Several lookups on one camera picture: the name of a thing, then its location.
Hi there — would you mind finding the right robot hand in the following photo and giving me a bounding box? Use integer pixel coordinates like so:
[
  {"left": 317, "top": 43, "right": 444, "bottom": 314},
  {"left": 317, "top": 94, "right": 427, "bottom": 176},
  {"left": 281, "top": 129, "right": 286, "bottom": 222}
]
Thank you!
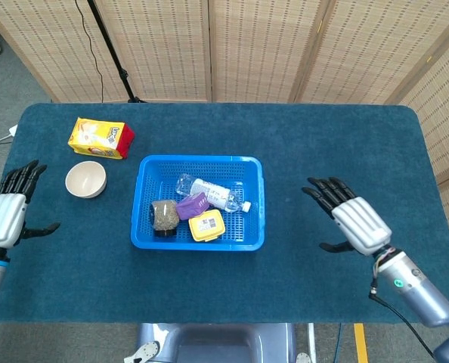
[{"left": 302, "top": 176, "right": 394, "bottom": 257}]

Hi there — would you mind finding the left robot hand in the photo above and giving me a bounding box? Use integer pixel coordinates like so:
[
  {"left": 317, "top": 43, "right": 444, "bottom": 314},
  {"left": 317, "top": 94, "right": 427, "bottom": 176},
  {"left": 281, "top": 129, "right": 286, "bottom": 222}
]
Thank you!
[{"left": 0, "top": 159, "right": 61, "bottom": 250}]

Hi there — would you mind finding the beige bowl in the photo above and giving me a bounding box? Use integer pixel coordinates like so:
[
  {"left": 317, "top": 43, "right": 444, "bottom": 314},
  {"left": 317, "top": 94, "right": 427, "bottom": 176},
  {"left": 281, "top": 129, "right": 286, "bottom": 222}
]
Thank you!
[{"left": 64, "top": 160, "right": 107, "bottom": 200}]

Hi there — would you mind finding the yellow snack bag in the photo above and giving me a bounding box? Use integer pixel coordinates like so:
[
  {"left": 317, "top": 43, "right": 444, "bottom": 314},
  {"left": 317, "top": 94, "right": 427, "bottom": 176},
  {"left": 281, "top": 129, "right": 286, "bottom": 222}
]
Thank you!
[{"left": 67, "top": 116, "right": 135, "bottom": 160}]

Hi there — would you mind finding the clear water bottle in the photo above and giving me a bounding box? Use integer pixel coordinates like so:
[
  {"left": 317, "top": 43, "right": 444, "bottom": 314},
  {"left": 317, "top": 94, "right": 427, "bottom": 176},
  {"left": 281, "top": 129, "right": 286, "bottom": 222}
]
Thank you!
[{"left": 175, "top": 173, "right": 252, "bottom": 213}]

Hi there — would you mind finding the yellow square container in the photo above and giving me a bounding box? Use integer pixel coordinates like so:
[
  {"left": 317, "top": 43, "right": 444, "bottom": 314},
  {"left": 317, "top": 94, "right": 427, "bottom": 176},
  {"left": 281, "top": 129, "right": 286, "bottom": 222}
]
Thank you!
[{"left": 187, "top": 209, "right": 226, "bottom": 243}]

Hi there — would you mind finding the glass jar of herbs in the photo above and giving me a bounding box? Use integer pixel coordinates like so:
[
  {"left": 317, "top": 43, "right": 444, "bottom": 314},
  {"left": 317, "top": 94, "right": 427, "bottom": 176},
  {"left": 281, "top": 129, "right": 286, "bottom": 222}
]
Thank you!
[{"left": 150, "top": 199, "right": 181, "bottom": 238}]

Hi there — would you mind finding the purple carton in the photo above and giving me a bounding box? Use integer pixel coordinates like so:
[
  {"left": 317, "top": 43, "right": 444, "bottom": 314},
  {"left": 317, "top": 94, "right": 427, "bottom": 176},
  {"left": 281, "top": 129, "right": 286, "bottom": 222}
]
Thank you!
[{"left": 175, "top": 191, "right": 210, "bottom": 221}]

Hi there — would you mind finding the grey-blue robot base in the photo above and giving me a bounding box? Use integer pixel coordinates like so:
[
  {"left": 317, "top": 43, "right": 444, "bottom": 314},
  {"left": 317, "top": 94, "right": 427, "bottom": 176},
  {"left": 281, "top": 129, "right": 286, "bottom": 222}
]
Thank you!
[{"left": 136, "top": 322, "right": 297, "bottom": 363}]

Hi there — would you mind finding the blue plastic basket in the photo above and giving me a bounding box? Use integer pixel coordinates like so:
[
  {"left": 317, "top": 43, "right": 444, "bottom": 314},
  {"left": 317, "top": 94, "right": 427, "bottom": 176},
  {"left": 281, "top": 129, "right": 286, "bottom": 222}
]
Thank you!
[{"left": 129, "top": 154, "right": 267, "bottom": 253}]

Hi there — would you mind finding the teal table mat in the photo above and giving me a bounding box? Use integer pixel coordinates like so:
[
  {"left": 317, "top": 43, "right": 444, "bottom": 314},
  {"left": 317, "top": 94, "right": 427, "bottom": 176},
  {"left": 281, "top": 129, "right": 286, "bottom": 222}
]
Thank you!
[{"left": 0, "top": 102, "right": 449, "bottom": 325}]

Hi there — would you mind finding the yellow floor tape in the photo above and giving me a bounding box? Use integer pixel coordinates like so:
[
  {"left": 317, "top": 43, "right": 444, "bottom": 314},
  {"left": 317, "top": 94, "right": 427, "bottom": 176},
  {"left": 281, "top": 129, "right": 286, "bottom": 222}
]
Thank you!
[{"left": 353, "top": 323, "right": 370, "bottom": 363}]

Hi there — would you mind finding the black tripod stand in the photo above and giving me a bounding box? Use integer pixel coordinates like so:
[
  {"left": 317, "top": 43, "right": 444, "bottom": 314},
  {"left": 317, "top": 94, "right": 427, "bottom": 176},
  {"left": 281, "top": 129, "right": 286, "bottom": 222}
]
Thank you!
[{"left": 86, "top": 0, "right": 148, "bottom": 104}]

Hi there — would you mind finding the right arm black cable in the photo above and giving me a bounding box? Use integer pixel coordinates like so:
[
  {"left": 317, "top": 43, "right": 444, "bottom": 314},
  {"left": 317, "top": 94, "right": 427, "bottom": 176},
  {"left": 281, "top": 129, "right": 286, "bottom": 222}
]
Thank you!
[{"left": 367, "top": 278, "right": 437, "bottom": 360}]

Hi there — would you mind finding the blue floor cable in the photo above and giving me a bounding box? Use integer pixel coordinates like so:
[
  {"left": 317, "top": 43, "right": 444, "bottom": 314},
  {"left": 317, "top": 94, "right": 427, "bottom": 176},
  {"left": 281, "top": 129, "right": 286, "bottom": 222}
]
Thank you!
[{"left": 332, "top": 323, "right": 342, "bottom": 363}]

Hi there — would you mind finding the thin black hanging cable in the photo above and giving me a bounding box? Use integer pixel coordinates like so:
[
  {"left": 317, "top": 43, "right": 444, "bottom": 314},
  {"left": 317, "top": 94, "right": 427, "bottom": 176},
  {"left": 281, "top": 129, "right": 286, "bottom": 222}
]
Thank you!
[{"left": 74, "top": 0, "right": 104, "bottom": 103}]

